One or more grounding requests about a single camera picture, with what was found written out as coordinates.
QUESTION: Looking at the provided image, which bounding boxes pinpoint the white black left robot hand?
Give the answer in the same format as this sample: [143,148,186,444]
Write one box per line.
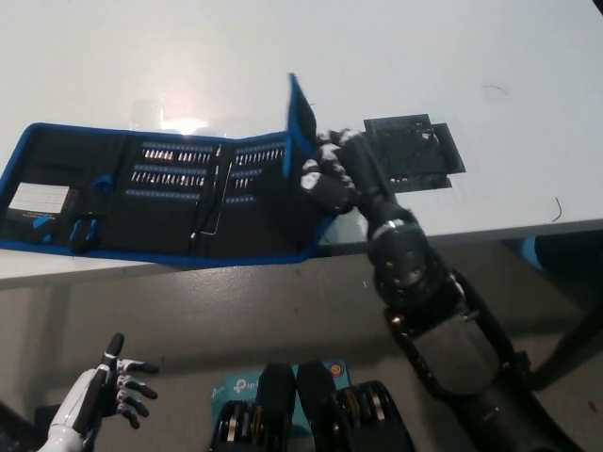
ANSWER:
[45,331,161,442]

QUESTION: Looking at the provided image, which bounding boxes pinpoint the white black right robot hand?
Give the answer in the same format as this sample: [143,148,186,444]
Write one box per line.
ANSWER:
[298,126,412,223]

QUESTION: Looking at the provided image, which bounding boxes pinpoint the black blue-trimmed fabric toolkit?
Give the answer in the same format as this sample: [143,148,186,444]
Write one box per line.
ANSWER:
[0,73,367,272]

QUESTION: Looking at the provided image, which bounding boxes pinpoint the bent metal rod tool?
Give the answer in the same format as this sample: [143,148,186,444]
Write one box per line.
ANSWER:
[189,162,237,242]

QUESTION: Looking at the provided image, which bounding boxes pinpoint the teal tp-link box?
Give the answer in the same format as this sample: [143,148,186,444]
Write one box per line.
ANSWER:
[210,359,352,437]

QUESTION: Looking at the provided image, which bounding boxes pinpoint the blue black clip tool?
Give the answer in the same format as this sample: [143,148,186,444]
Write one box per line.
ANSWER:
[69,216,103,253]

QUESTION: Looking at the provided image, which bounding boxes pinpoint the blue triangular picks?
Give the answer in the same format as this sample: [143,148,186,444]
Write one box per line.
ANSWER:
[29,218,56,244]

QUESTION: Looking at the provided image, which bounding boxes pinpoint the white grid card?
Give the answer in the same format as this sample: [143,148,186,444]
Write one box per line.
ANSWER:
[8,183,73,211]

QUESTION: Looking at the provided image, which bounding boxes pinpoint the blue suction cup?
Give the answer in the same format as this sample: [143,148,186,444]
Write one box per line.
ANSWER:
[90,173,115,195]

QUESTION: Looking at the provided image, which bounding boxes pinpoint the blue black chair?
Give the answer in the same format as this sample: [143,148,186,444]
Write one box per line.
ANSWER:
[499,235,603,283]

